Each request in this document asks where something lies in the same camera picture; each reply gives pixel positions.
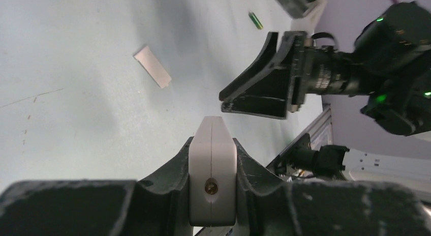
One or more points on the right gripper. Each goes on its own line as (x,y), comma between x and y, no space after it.
(275,76)

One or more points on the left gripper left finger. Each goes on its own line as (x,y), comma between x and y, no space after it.
(155,205)

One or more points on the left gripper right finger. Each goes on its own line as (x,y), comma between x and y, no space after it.
(268,205)

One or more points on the white remote control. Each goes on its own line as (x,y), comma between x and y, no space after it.
(212,175)

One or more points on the white battery cover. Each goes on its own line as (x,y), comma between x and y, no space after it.
(152,65)

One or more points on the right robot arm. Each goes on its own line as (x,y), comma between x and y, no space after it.
(390,64)

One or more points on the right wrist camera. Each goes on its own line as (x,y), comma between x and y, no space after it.
(305,14)

